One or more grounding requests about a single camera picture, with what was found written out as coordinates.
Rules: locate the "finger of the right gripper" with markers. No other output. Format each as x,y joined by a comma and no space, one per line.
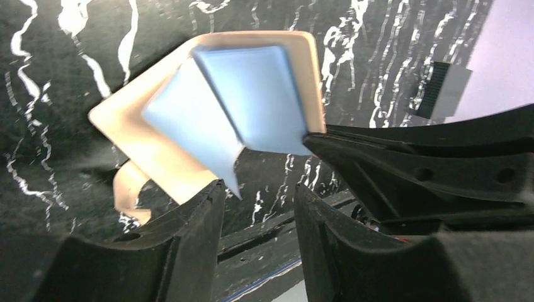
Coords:
470,175

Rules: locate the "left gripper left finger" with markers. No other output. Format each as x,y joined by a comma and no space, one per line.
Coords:
172,258

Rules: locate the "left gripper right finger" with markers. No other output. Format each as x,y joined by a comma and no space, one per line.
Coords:
344,260

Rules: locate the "black flat box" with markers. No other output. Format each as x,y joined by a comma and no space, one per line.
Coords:
443,92

